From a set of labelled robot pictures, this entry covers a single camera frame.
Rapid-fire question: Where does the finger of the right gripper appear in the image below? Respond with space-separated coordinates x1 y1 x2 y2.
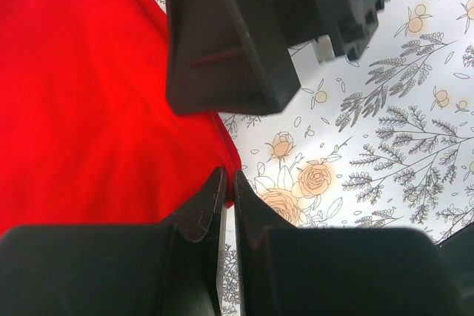
166 0 301 115

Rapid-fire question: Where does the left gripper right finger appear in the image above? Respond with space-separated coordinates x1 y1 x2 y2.
234 172 473 315

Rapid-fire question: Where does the red t shirt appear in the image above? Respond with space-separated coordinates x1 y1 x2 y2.
1 0 241 232

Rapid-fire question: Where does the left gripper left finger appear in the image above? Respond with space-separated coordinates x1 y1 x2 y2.
1 167 227 315

